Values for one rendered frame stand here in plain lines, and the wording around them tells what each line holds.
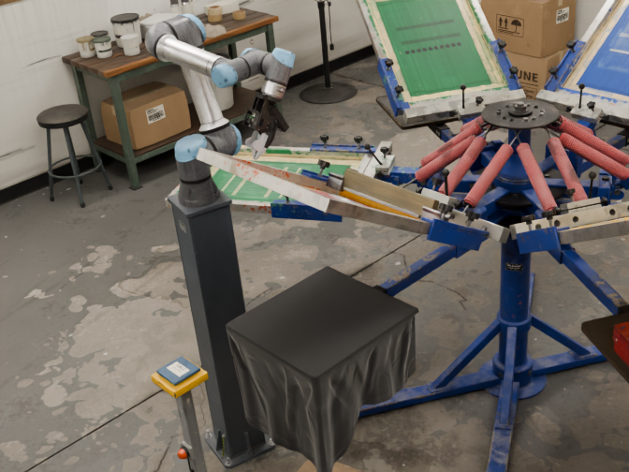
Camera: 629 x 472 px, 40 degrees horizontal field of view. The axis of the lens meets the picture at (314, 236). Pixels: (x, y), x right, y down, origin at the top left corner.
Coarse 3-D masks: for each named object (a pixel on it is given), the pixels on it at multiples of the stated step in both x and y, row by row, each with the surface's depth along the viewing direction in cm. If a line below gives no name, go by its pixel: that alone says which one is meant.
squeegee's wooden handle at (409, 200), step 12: (348, 180) 308; (360, 180) 305; (372, 180) 301; (360, 192) 304; (372, 192) 300; (384, 192) 297; (396, 192) 294; (408, 192) 290; (396, 204) 293; (408, 204) 290; (420, 204) 286; (432, 204) 283
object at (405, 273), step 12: (492, 216) 349; (504, 216) 349; (432, 252) 330; (444, 252) 329; (456, 252) 334; (420, 264) 323; (432, 264) 326; (396, 276) 317; (408, 276) 318; (420, 276) 323; (384, 288) 310; (396, 288) 315
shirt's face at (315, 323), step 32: (288, 288) 310; (320, 288) 308; (352, 288) 307; (256, 320) 295; (288, 320) 293; (320, 320) 291; (352, 320) 290; (384, 320) 288; (288, 352) 278; (320, 352) 276
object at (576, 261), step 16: (560, 256) 322; (576, 256) 317; (576, 272) 313; (592, 272) 307; (592, 288) 303; (608, 288) 297; (608, 304) 294; (624, 304) 289; (592, 320) 278; (608, 320) 278; (624, 320) 277; (592, 336) 271; (608, 336) 271; (608, 352) 264; (624, 368) 257
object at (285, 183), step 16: (208, 160) 269; (224, 160) 264; (240, 160) 281; (240, 176) 259; (256, 176) 254; (272, 176) 250; (288, 176) 299; (304, 176) 304; (288, 192) 245; (304, 192) 241; (336, 192) 318; (320, 208) 236; (336, 208) 237; (352, 208) 242; (368, 208) 247; (384, 224) 254; (400, 224) 259; (416, 224) 265
